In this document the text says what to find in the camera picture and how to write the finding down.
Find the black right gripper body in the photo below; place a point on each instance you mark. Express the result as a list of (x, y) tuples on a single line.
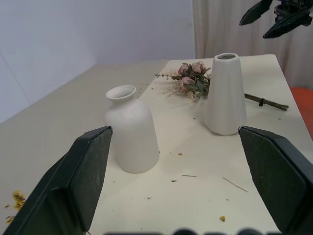
[(293, 6)]

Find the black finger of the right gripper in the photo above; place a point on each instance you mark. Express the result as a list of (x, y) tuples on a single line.
[(256, 11), (288, 23)]

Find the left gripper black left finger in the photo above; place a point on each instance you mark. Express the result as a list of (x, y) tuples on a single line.
[(73, 176)]

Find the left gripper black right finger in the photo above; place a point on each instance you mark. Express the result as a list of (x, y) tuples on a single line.
[(276, 171)]

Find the white round bottle vase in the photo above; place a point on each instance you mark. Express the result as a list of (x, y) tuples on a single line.
[(133, 137)]

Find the white tall tapered vase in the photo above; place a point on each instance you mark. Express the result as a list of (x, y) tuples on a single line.
[(226, 98)]

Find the beige curtain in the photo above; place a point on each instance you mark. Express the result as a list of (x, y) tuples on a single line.
[(220, 27)]

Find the thin dry twig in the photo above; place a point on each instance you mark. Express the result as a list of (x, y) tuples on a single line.
[(234, 184)]

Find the yellow dried flower sprig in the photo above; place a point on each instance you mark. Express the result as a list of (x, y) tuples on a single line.
[(18, 198)]

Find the orange object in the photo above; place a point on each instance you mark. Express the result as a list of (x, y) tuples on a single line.
[(304, 107)]

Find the yellow petal crumb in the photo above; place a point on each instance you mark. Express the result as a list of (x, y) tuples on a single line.
[(222, 218)]

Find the short dry twig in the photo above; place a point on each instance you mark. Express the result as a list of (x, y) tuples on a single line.
[(188, 175)]

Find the pink dried flower bouquet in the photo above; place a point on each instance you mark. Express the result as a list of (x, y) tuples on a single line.
[(193, 80)]

